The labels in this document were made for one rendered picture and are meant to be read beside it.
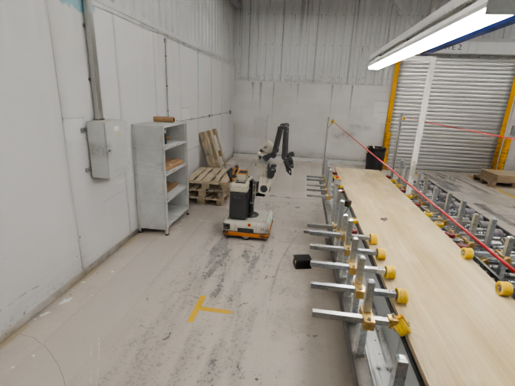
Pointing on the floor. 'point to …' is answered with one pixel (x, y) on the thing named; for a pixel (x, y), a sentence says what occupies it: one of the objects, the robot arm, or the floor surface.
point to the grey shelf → (165, 217)
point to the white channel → (423, 60)
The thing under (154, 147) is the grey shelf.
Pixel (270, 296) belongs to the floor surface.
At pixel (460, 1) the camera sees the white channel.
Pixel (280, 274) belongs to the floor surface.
